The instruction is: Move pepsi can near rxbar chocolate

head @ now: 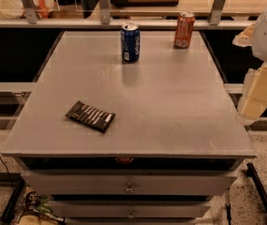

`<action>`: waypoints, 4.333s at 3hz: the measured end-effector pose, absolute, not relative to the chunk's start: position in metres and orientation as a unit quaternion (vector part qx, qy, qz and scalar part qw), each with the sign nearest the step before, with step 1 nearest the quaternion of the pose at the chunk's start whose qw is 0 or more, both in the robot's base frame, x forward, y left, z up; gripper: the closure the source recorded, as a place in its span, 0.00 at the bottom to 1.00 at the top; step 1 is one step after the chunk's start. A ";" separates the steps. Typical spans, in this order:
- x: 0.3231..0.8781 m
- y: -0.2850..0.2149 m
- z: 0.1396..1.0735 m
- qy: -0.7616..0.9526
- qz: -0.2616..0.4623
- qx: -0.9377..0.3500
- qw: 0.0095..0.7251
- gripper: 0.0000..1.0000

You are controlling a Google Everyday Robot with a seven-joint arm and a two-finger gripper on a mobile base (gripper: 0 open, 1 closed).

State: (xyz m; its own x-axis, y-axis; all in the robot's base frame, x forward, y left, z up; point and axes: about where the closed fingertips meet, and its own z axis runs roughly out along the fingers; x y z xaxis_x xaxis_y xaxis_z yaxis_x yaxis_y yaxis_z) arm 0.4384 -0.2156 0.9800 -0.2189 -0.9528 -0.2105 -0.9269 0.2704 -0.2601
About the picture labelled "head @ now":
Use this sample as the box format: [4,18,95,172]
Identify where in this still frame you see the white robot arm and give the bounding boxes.
[232,8,267,125]

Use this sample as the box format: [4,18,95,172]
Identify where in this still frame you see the white and orange plastic bag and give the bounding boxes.
[0,0,57,19]

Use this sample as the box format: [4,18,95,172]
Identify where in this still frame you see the blue pepsi can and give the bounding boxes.
[121,22,141,63]

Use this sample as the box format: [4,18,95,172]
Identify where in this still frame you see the snack bags on floor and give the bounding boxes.
[17,191,66,225]

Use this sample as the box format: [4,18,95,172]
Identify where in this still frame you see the grey drawer cabinet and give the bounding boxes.
[3,31,256,225]

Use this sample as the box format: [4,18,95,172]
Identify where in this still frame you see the top grey drawer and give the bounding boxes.
[22,171,237,196]

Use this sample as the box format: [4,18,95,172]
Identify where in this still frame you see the orange soda can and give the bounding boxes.
[174,11,195,49]

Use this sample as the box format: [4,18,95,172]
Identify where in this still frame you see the red object in drawer gap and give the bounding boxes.
[115,157,134,164]

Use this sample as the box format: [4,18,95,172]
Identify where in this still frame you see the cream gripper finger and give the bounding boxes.
[237,62,267,121]
[232,24,254,47]

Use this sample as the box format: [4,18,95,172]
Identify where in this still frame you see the black rxbar chocolate bar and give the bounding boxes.
[66,101,115,133]

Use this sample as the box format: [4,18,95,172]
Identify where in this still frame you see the grey drawer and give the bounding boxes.
[22,171,237,196]
[50,201,210,218]

